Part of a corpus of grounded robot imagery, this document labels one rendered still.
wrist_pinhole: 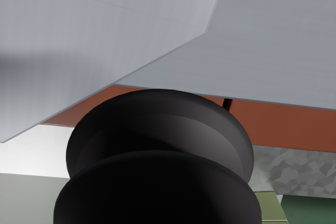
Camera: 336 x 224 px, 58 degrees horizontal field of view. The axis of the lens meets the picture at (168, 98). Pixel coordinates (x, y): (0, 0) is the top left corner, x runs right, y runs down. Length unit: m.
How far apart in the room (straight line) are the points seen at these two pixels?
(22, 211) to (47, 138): 1.29
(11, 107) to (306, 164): 0.39
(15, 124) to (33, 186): 1.36
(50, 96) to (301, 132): 0.16
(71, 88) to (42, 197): 1.43
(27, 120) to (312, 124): 0.17
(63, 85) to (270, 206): 0.37
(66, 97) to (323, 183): 0.42
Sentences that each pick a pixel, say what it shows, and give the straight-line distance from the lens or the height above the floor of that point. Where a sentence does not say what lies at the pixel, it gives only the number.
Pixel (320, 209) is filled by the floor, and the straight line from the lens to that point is 1.81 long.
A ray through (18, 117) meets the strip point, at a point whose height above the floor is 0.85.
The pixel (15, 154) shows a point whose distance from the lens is 0.44.
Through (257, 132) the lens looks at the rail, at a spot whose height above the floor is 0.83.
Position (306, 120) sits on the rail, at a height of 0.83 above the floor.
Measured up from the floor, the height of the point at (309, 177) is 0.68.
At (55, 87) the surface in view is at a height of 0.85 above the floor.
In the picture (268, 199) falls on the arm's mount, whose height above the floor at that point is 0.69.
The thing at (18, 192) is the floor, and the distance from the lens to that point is 1.59.
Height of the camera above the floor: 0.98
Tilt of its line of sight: 59 degrees down
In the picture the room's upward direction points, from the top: 175 degrees clockwise
